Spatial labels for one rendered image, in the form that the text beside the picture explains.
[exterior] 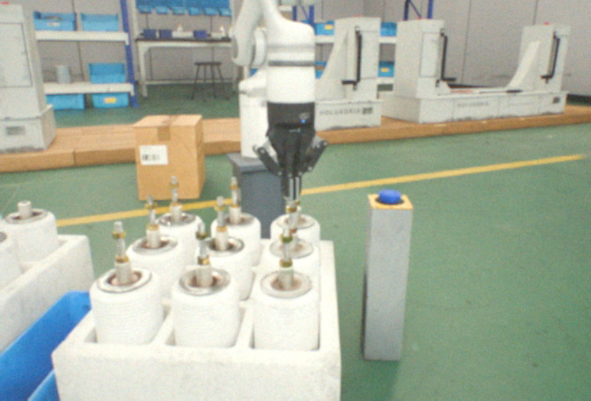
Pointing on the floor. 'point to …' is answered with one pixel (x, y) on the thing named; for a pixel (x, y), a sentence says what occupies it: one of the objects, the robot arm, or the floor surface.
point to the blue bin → (40, 351)
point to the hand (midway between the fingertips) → (291, 187)
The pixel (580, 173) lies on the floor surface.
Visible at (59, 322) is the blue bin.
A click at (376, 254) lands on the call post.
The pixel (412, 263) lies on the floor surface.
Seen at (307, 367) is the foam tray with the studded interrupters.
